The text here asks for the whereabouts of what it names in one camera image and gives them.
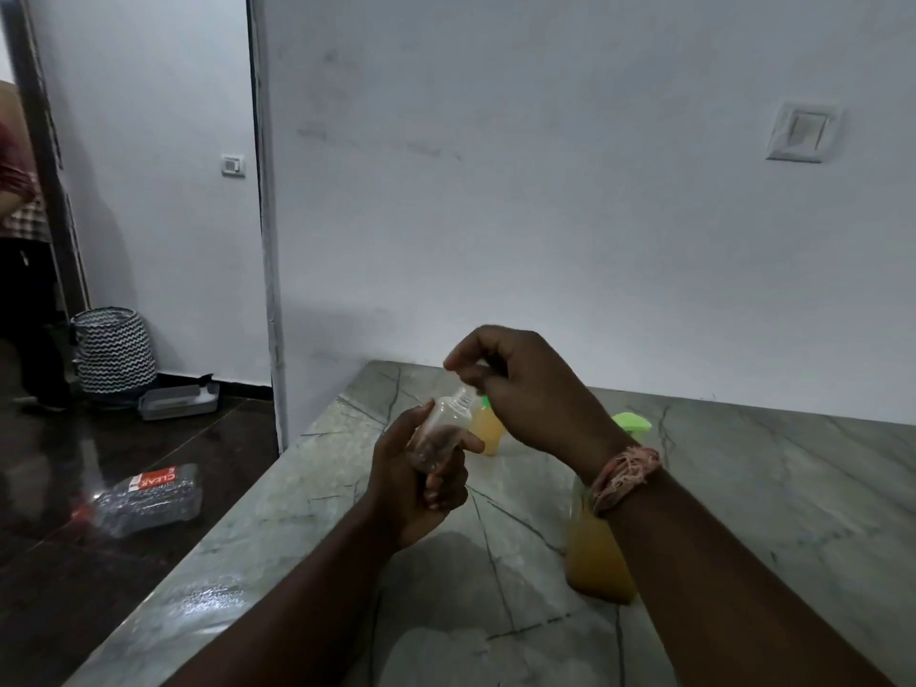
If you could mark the person's left hand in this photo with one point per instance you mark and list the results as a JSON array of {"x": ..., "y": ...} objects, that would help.
[{"x": 401, "y": 493}]

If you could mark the person's right hand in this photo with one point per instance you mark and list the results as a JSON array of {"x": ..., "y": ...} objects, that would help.
[{"x": 537, "y": 400}]

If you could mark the person's right thumb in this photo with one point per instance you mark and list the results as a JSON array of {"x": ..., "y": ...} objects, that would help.
[{"x": 485, "y": 382}]

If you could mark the person's left thumb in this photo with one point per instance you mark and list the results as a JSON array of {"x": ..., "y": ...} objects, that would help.
[{"x": 409, "y": 422}]

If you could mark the small clear plastic bottle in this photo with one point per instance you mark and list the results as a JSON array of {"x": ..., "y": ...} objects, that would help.
[{"x": 444, "y": 425}]

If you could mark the person's right forearm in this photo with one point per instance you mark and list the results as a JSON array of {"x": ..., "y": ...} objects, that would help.
[{"x": 715, "y": 586}]

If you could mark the person's left forearm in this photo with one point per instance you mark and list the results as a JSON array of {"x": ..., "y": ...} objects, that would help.
[{"x": 308, "y": 608}]

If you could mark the small yellow liquid bottle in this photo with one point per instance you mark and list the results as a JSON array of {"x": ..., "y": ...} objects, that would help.
[{"x": 490, "y": 429}]

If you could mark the pink thread wristband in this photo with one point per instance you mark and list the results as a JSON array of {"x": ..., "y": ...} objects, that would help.
[{"x": 624, "y": 473}]

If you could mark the large yellow bottle green cap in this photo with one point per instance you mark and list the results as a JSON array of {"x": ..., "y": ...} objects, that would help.
[{"x": 597, "y": 558}]

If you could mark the clear plastic tray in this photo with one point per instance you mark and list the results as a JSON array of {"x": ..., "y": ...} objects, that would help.
[{"x": 179, "y": 402}]

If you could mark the crushed clear plastic bottle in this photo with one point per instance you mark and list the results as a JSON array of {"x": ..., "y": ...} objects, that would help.
[{"x": 147, "y": 499}]

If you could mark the black white zigzag basket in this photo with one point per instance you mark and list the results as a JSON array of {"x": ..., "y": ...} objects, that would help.
[{"x": 114, "y": 354}]

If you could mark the small white wall switch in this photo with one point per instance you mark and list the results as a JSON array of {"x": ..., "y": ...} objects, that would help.
[{"x": 231, "y": 165}]

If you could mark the large white wall switch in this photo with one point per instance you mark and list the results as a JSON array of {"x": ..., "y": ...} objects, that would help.
[{"x": 803, "y": 132}]

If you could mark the dark door frame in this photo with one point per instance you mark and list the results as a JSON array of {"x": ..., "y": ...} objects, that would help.
[{"x": 50, "y": 171}]

